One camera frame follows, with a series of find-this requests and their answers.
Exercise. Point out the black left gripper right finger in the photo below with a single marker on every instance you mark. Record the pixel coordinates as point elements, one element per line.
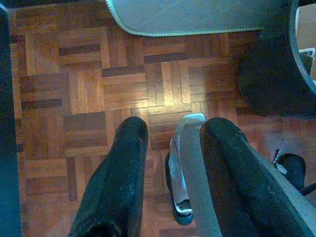
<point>234,185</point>

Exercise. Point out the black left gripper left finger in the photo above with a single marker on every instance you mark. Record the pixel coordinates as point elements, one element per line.
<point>118,185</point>

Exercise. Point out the dark piped-rim cushion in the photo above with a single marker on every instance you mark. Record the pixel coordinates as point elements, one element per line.
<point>269,74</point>

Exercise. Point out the grey mattress with piped edge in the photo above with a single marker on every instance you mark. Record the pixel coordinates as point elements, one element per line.
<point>185,17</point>

